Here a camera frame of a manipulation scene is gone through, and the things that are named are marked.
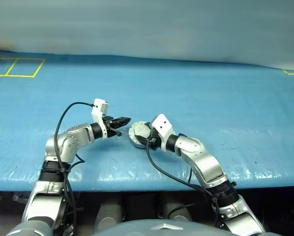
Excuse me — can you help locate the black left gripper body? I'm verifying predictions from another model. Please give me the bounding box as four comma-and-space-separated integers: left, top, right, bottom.
102, 115, 116, 138

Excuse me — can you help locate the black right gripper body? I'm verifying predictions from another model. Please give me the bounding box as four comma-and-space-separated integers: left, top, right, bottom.
146, 127, 160, 151

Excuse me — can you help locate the silver round motor housing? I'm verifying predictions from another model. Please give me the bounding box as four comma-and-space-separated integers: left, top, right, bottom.
128, 120, 153, 149

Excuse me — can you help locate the blue table cover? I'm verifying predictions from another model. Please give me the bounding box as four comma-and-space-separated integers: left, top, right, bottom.
0, 49, 294, 192

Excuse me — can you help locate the grey rounded cylinder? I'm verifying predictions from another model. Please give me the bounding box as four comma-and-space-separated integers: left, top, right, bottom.
161, 194, 195, 222
95, 196, 124, 233

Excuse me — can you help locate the grey robot torso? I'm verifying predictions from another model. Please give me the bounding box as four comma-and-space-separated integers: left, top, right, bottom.
92, 218, 234, 236

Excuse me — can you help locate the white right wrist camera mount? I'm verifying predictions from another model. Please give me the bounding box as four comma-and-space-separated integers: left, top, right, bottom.
151, 113, 177, 152

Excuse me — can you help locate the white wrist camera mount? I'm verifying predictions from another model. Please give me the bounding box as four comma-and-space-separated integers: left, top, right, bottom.
91, 98, 111, 139
151, 113, 177, 152

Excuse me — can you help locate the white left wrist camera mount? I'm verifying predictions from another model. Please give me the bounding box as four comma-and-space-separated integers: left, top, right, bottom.
91, 98, 111, 139

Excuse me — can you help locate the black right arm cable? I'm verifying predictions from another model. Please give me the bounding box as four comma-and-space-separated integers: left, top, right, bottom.
145, 144, 225, 228

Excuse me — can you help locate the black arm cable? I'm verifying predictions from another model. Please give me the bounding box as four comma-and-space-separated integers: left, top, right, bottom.
54, 102, 98, 236
145, 144, 225, 228

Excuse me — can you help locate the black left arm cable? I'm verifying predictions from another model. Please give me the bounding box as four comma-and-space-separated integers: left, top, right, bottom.
54, 102, 98, 236

